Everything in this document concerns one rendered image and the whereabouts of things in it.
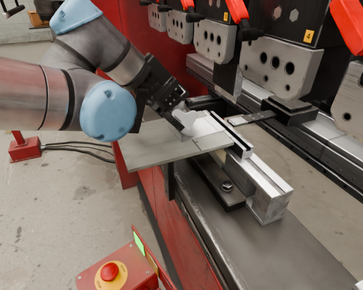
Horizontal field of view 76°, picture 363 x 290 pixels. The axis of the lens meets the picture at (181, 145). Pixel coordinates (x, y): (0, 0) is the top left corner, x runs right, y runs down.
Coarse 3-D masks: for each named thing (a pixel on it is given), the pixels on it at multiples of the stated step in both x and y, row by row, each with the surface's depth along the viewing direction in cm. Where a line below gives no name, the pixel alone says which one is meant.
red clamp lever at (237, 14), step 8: (232, 0) 36; (240, 0) 37; (232, 8) 36; (240, 8) 36; (232, 16) 37; (240, 16) 36; (248, 16) 37; (240, 24) 36; (248, 24) 36; (240, 32) 35; (248, 32) 35; (256, 32) 36; (240, 40) 36; (248, 40) 36
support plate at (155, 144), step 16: (144, 128) 62; (160, 128) 62; (128, 144) 56; (144, 144) 56; (160, 144) 56; (176, 144) 56; (192, 144) 56; (208, 144) 56; (224, 144) 56; (128, 160) 51; (144, 160) 51; (160, 160) 51; (176, 160) 53
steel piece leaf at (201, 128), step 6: (198, 120) 65; (204, 120) 65; (168, 126) 63; (192, 126) 63; (198, 126) 63; (204, 126) 63; (210, 126) 63; (174, 132) 60; (180, 132) 60; (192, 132) 60; (198, 132) 60; (204, 132) 60; (210, 132) 60; (216, 132) 60; (180, 138) 57; (186, 138) 58; (192, 138) 58
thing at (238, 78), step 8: (216, 64) 58; (224, 64) 55; (216, 72) 59; (224, 72) 55; (232, 72) 52; (240, 72) 51; (216, 80) 60; (224, 80) 56; (232, 80) 53; (240, 80) 53; (216, 88) 62; (224, 88) 57; (232, 88) 54; (240, 88) 54; (224, 96) 60; (232, 96) 56
